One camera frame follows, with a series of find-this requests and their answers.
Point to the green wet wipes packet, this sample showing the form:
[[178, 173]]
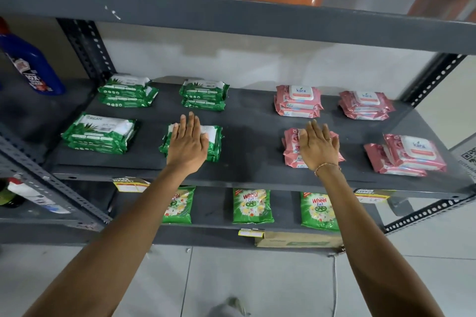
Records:
[[215, 135]]

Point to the person's right thumb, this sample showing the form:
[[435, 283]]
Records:
[[302, 139]]

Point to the person's right hand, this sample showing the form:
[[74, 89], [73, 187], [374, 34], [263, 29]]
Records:
[[319, 149]]

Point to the stacks of green wipes packs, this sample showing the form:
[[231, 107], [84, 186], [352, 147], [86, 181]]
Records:
[[126, 86]]

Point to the person's left little finger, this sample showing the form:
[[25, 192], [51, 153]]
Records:
[[174, 134]]

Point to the person's left middle finger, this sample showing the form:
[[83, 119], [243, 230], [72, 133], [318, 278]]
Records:
[[191, 125]]

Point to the white cleaner bottle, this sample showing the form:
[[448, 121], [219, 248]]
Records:
[[33, 198]]

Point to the white code sign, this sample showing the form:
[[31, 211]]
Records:
[[466, 157]]

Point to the yellow shelf price label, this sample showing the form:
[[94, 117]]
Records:
[[373, 196], [130, 184], [251, 233]]

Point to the person's left hand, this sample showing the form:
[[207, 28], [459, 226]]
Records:
[[187, 149]]

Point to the person's right middle finger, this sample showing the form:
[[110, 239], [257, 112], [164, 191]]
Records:
[[318, 129]]

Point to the person's left thumb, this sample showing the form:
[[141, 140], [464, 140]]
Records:
[[205, 143]]

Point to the pink wet wipes packet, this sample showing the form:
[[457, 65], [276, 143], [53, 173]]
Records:
[[291, 139]]

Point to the person's right forearm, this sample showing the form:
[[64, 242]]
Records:
[[372, 246]]

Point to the brown cardboard box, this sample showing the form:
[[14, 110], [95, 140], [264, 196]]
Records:
[[297, 239]]

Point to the person's grey shoe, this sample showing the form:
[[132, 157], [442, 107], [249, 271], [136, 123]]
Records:
[[230, 307]]

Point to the person's left forearm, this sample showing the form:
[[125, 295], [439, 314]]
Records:
[[111, 246]]

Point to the blue cleaner bottle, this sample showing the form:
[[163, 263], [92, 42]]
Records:
[[31, 64]]

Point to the green detergent powder packet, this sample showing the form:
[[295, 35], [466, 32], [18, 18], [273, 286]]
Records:
[[182, 205], [253, 206], [318, 211]]

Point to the person's right little finger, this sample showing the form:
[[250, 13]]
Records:
[[335, 141]]

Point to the stacks of pink wipes packs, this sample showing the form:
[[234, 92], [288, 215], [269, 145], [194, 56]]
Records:
[[412, 151]]

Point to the grey metal shelf rack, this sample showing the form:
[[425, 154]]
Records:
[[41, 179], [253, 123]]

